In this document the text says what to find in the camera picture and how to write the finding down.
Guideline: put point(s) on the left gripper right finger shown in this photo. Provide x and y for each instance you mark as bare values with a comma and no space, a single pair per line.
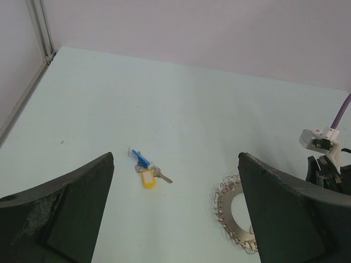
294,220

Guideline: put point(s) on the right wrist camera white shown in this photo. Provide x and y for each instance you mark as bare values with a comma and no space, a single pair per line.
323,141

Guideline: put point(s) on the metal disc keyring holder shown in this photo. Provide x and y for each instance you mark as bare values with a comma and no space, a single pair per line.
223,199

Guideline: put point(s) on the left aluminium frame post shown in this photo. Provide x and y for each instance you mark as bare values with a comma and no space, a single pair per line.
26,52

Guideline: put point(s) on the blue yellow tagged keys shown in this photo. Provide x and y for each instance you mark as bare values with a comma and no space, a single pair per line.
147,170

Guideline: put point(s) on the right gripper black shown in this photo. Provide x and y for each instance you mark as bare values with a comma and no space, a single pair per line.
322,172

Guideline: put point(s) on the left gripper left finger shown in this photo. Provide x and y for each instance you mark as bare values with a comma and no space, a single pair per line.
59,220

